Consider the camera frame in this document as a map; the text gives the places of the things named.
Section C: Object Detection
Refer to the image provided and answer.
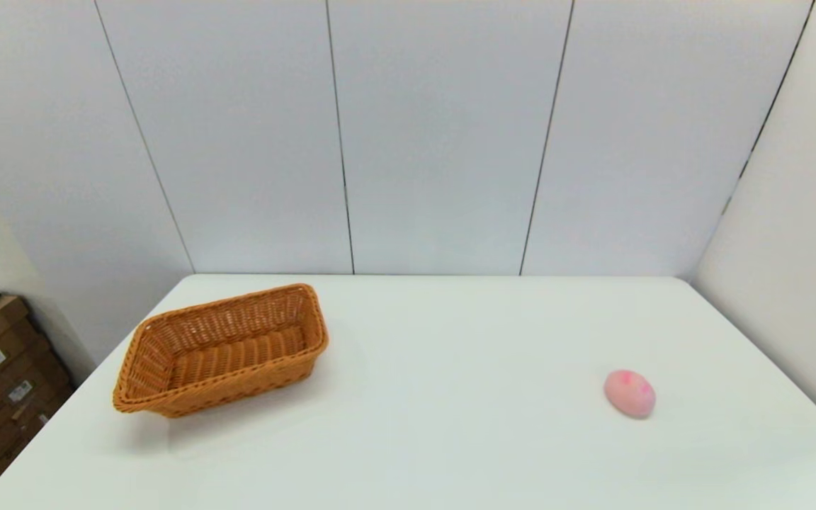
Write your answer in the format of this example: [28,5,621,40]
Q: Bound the orange woven wicker basket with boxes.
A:
[112,283,330,419]

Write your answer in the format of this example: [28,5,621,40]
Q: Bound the pink peach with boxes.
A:
[603,369,657,419]

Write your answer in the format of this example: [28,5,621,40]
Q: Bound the stacked cardboard boxes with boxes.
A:
[0,354,74,454]

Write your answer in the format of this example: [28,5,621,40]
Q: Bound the brown cardboard box white label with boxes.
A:
[0,322,55,404]

